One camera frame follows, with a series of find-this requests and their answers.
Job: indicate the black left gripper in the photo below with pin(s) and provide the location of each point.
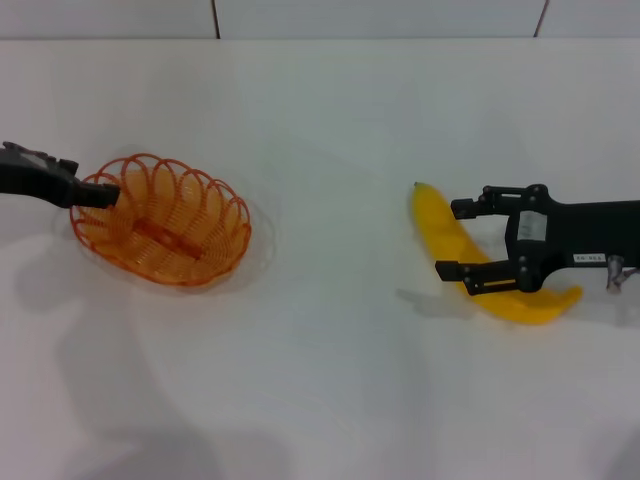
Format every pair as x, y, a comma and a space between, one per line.
30, 175

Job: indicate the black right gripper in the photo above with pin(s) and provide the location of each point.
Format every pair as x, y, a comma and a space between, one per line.
590, 230

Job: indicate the yellow banana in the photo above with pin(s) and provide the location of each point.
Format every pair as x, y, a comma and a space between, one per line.
440, 225

